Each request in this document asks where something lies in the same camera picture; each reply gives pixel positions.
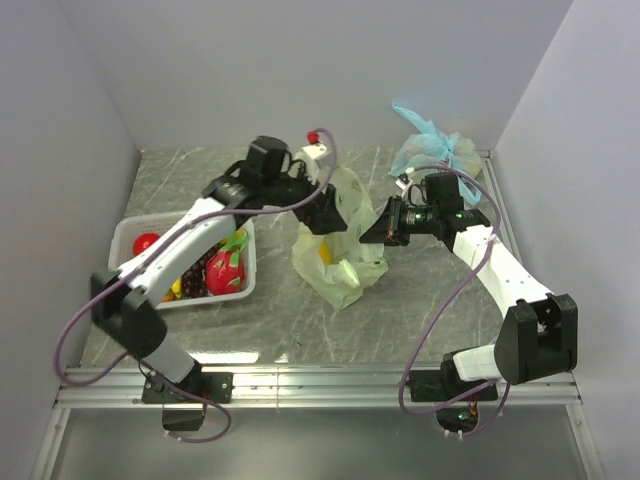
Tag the pink fake dragon fruit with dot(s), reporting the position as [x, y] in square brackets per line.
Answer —
[225, 272]

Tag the dark purple fake grapes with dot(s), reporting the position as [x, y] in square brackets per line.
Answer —
[193, 283]

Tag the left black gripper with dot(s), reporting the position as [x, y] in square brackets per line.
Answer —
[322, 215]

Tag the aluminium mounting rail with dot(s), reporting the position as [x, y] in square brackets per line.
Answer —
[260, 386]

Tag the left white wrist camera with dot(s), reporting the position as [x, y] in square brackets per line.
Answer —
[315, 155]

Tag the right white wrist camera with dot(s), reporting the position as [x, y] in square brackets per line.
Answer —
[404, 183]

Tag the red fake apple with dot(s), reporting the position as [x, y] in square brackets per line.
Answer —
[143, 242]

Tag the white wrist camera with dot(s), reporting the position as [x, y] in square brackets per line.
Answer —
[315, 155]
[404, 183]

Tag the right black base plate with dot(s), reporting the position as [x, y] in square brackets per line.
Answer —
[436, 385]

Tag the tied blue plastic bag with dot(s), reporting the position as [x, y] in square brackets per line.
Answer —
[431, 146]

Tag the yellow fake banana bunch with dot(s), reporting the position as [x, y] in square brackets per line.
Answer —
[174, 293]

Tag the light green plastic bag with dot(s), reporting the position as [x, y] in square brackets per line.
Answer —
[355, 266]

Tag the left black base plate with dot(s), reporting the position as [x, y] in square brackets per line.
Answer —
[215, 386]

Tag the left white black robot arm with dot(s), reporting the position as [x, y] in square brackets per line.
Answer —
[270, 180]

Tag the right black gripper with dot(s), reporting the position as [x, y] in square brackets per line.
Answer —
[388, 229]

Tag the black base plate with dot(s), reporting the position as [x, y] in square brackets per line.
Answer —
[215, 386]
[436, 385]

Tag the yellow fake mango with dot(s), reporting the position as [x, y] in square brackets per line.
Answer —
[325, 253]

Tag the white plastic basket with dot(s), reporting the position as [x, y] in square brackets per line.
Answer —
[129, 229]

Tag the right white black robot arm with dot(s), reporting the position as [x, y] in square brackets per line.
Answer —
[539, 333]

